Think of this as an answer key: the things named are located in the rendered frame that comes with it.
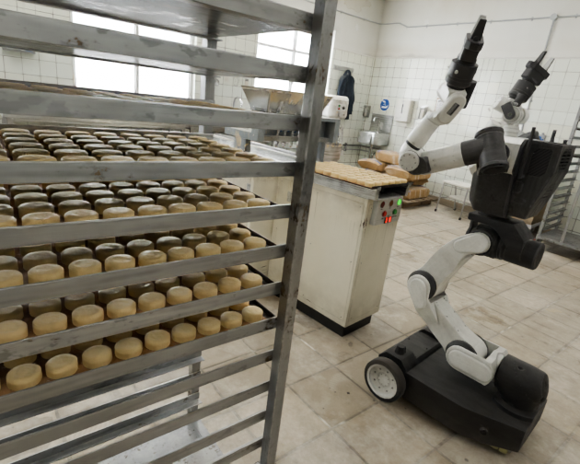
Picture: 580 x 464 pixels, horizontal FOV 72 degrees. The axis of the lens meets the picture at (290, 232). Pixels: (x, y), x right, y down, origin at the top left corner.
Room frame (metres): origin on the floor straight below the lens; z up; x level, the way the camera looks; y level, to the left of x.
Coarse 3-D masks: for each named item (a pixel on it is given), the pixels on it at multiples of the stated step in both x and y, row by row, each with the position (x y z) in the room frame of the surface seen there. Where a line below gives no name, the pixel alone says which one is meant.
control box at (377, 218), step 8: (384, 200) 2.03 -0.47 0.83; (392, 200) 2.09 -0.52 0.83; (376, 208) 2.00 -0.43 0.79; (384, 208) 2.04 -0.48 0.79; (392, 208) 2.10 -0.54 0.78; (400, 208) 2.17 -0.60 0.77; (376, 216) 2.00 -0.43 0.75; (384, 216) 2.06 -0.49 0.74; (392, 216) 2.11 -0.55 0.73; (376, 224) 2.01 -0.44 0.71
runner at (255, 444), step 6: (258, 438) 0.83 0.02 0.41; (246, 444) 0.81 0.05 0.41; (252, 444) 0.79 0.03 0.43; (258, 444) 0.81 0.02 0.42; (234, 450) 0.79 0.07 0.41; (240, 450) 0.77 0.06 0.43; (246, 450) 0.78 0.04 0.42; (252, 450) 0.80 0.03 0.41; (222, 456) 0.77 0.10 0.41; (228, 456) 0.75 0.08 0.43; (234, 456) 0.76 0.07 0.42; (240, 456) 0.77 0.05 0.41; (210, 462) 0.75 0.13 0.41; (216, 462) 0.73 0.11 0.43; (222, 462) 0.74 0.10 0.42; (228, 462) 0.75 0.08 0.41
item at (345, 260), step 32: (288, 192) 2.39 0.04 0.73; (320, 192) 2.21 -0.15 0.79; (384, 192) 2.20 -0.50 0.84; (320, 224) 2.18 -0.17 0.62; (352, 224) 2.03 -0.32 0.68; (384, 224) 2.12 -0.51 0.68; (320, 256) 2.16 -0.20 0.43; (352, 256) 2.01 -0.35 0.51; (384, 256) 2.17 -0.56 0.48; (320, 288) 2.13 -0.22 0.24; (352, 288) 1.99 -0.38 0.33; (320, 320) 2.15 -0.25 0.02; (352, 320) 2.03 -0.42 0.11
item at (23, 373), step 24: (216, 312) 0.82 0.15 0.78; (240, 312) 0.85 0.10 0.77; (120, 336) 0.68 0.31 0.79; (144, 336) 0.71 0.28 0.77; (168, 336) 0.69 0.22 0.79; (192, 336) 0.71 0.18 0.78; (24, 360) 0.58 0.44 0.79; (48, 360) 0.60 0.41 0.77; (72, 360) 0.59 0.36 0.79; (96, 360) 0.60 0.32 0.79; (120, 360) 0.63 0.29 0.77; (0, 384) 0.53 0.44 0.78; (24, 384) 0.52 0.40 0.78
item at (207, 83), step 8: (208, 40) 1.14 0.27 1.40; (216, 48) 1.16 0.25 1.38; (208, 80) 1.14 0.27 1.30; (208, 88) 1.14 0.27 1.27; (200, 96) 1.16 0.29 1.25; (208, 96) 1.14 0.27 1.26; (200, 128) 1.15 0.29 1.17; (208, 128) 1.15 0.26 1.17; (192, 368) 1.14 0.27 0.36; (192, 392) 1.14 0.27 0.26; (192, 408) 1.14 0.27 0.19
